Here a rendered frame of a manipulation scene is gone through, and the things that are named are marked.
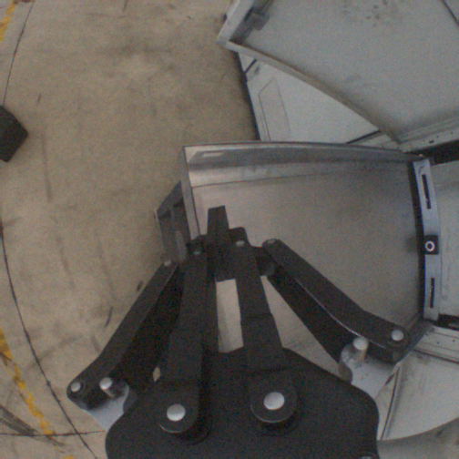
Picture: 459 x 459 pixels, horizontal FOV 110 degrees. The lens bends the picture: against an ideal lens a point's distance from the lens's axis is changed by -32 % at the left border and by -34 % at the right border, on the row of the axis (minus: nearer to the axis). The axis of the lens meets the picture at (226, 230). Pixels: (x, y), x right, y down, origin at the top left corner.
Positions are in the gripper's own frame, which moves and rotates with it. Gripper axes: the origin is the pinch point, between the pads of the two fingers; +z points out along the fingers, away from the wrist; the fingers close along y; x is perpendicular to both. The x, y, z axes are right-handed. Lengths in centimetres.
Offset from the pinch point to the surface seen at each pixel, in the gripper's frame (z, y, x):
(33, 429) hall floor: 9, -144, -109
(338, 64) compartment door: 32.2, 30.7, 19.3
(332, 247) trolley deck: 21.5, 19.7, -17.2
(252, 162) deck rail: 22.2, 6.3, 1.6
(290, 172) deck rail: 23.9, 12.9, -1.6
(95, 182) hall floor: 90, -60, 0
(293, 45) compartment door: 31.4, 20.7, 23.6
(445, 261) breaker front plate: 24, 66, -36
